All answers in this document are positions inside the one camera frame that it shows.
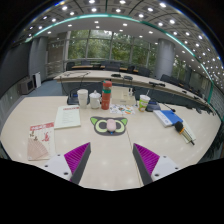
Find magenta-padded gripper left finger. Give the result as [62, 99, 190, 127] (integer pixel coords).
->
[42, 142, 92, 185]

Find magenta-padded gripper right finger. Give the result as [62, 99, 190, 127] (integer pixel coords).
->
[132, 142, 181, 186]

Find cat face mouse pad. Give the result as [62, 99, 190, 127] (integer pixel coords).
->
[89, 115, 129, 137]

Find booklet with fan picture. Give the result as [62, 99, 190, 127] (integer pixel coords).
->
[26, 121, 57, 162]

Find white printed paper document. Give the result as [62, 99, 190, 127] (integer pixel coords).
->
[53, 105, 82, 130]

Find black and yellow microphone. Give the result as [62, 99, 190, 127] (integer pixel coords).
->
[174, 120, 196, 146]

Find blue and white book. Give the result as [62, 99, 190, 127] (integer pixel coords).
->
[153, 109, 184, 128]

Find printed paper cup with straw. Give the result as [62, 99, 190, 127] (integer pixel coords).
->
[138, 89, 152, 113]

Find colourful sticker sheet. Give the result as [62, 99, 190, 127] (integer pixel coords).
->
[109, 103, 136, 116]

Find white lidded mug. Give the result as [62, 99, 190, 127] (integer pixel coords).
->
[88, 89, 102, 110]

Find stacked white paper cups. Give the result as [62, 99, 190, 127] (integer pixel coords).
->
[76, 88, 89, 109]

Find white cardboard box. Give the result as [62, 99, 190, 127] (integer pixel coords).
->
[111, 86, 138, 107]

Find red drink bottle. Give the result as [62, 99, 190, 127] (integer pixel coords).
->
[101, 80, 113, 111]

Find long curved conference table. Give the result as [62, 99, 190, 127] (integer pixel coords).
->
[53, 69, 214, 109]

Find dark office chairs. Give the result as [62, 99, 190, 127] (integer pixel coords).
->
[64, 59, 214, 104]

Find ceiling lights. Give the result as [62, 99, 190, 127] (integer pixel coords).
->
[19, 0, 224, 84]

